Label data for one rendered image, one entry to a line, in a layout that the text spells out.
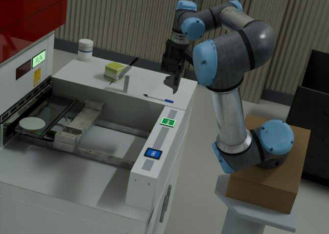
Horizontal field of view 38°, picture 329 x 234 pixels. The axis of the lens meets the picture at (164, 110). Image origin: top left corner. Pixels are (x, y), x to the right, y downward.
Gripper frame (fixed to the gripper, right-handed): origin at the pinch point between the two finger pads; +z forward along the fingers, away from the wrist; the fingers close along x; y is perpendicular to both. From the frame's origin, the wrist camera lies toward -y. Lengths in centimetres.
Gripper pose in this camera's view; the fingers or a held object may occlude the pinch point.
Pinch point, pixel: (176, 91)
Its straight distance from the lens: 187.6
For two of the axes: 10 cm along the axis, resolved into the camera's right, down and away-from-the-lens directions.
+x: -2.1, 4.1, -8.9
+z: -1.6, 8.8, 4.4
